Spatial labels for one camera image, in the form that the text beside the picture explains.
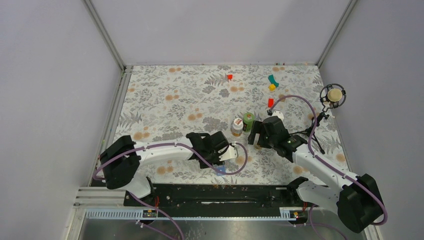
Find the red rectangular block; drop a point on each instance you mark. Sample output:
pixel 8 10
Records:
pixel 270 102

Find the microphone on tripod stand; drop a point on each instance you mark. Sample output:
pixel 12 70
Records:
pixel 331 96

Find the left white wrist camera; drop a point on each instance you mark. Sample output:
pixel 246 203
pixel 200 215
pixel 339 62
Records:
pixel 228 153

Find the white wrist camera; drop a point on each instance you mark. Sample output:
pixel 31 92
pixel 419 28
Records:
pixel 276 113
pixel 228 153

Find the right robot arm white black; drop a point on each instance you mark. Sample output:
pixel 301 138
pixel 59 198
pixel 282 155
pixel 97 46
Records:
pixel 356 200

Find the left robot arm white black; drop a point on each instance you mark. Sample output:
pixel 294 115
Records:
pixel 121 161

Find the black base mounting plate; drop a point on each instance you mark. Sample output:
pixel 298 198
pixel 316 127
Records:
pixel 223 201

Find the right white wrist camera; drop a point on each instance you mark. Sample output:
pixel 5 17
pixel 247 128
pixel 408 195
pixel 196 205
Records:
pixel 276 113

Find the white cap pill bottle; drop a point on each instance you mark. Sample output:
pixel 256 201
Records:
pixel 237 127

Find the teal curved block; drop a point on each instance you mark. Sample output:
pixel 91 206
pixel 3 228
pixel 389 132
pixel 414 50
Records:
pixel 272 80

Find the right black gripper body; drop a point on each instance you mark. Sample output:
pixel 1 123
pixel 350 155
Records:
pixel 264 140

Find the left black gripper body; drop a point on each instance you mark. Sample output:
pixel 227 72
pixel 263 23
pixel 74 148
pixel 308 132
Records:
pixel 213 158

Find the blue weekly pill organizer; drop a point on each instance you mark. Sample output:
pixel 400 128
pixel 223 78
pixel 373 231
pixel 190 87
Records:
pixel 221 170

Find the floral patterned table mat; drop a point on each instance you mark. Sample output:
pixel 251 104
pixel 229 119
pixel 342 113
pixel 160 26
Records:
pixel 166 102

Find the yellow cube block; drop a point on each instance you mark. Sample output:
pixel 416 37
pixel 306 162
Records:
pixel 272 87

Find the green pill bottle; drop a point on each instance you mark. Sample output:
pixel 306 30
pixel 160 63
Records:
pixel 248 120

